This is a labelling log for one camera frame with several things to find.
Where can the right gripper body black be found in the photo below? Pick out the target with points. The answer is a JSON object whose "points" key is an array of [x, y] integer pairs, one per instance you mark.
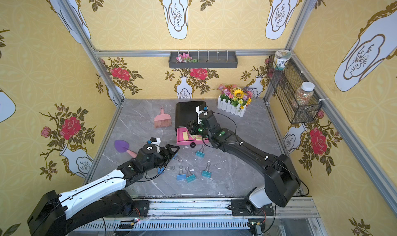
{"points": [[192, 126]]}

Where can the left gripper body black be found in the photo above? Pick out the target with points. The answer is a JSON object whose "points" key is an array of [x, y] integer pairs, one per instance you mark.
{"points": [[170, 150]]}

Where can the blue binder clip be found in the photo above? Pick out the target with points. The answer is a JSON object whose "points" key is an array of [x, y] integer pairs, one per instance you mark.
{"points": [[181, 175], [162, 169], [176, 157]]}

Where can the pink top drawer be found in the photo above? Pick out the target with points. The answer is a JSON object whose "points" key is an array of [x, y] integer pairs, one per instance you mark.
{"points": [[181, 142]]}

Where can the yellow binder clip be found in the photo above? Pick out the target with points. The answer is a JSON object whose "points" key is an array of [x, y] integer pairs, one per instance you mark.
{"points": [[196, 137], [185, 136]]}

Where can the black drawer cabinet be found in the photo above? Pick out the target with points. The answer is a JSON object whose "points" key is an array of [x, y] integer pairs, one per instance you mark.
{"points": [[185, 112]]}

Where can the teal binder clip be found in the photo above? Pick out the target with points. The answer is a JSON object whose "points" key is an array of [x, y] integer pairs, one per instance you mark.
{"points": [[200, 153], [190, 176], [206, 172]]}

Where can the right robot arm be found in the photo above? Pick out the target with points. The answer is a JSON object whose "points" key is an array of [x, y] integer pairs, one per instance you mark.
{"points": [[281, 181]]}

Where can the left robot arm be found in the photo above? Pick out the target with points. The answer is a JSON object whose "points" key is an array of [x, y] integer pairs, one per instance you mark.
{"points": [[59, 214]]}

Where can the pink hand broom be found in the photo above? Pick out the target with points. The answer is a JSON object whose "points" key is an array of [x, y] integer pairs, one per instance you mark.
{"points": [[162, 120]]}

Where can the flower box with white fence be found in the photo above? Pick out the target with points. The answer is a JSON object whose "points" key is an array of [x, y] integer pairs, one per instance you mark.
{"points": [[234, 100]]}

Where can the small pink flowers on shelf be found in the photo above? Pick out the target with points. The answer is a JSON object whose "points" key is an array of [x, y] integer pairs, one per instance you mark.
{"points": [[185, 58]]}

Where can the jar of colorful sprinkles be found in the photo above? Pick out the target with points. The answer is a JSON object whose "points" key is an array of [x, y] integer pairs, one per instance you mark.
{"points": [[303, 94]]}

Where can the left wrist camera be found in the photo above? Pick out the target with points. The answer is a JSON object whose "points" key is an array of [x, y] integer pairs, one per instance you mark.
{"points": [[154, 141]]}

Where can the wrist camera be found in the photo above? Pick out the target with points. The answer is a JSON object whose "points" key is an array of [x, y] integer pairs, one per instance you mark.
{"points": [[154, 141], [199, 110]]}

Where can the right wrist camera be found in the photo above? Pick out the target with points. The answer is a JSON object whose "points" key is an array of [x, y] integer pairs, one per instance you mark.
{"points": [[199, 110]]}

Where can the purple spatula with pink handle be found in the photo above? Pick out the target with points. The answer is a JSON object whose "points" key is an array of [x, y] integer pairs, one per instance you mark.
{"points": [[123, 147]]}

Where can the grey wall shelf tray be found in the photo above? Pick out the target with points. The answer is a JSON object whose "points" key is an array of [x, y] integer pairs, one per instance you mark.
{"points": [[206, 59]]}

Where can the black wire wall basket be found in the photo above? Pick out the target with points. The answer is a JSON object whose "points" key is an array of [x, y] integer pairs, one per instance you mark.
{"points": [[286, 84]]}

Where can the metal base rail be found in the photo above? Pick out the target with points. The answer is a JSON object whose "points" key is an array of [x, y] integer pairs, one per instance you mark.
{"points": [[225, 216]]}

